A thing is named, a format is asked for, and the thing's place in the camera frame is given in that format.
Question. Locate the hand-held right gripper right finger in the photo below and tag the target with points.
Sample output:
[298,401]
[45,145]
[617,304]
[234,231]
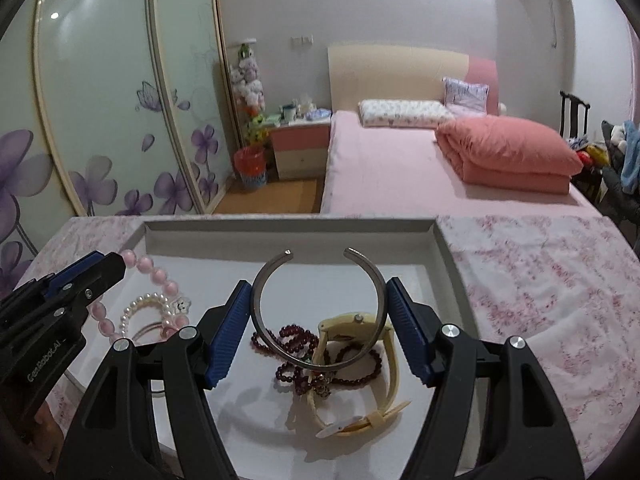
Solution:
[407,330]

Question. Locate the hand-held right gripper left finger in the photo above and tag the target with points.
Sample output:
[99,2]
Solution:
[227,340]

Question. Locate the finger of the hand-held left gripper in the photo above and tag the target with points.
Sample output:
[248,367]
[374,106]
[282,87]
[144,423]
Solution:
[70,270]
[100,277]

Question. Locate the silver cuff bangle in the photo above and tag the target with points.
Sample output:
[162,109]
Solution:
[256,305]

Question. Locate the cream wrist watch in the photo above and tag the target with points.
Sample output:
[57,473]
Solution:
[345,327]

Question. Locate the thin silver bangle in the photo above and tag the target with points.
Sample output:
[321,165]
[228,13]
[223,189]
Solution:
[147,328]

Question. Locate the grey cardboard tray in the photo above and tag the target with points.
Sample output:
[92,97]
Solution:
[200,260]

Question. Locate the person's left hand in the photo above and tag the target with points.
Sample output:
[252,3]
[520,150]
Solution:
[45,435]

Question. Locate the pink floral tablecloth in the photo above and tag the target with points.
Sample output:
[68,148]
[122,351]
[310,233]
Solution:
[525,285]

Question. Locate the pink bed with headboard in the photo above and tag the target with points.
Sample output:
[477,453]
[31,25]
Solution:
[380,170]

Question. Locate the red wastebasket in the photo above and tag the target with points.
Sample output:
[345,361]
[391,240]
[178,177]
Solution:
[250,167]

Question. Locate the flower print sliding wardrobe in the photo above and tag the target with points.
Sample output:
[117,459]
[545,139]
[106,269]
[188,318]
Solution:
[100,85]

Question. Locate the folded pink quilt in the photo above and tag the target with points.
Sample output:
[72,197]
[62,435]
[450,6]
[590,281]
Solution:
[505,155]

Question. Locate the pink and white nightstand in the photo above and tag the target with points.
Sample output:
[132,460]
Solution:
[300,150]

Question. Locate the white floral pillow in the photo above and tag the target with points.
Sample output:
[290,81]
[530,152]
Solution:
[400,112]

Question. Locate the dark mug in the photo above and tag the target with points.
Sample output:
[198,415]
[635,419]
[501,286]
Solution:
[288,113]

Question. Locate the column of plush toys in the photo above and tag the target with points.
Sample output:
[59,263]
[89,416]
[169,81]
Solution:
[250,90]

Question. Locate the small lilac pillow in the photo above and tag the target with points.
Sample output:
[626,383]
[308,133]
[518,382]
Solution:
[465,95]

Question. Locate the red and yellow toys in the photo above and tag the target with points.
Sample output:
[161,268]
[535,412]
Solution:
[590,152]

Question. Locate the dark wooden chair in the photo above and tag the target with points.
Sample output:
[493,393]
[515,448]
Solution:
[575,110]

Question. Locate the blue fleece garment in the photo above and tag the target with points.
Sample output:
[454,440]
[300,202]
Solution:
[631,155]

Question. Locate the white pipe cover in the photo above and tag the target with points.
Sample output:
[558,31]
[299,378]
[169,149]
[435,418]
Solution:
[562,15]

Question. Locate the white wall socket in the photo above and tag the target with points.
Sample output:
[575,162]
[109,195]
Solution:
[302,39]

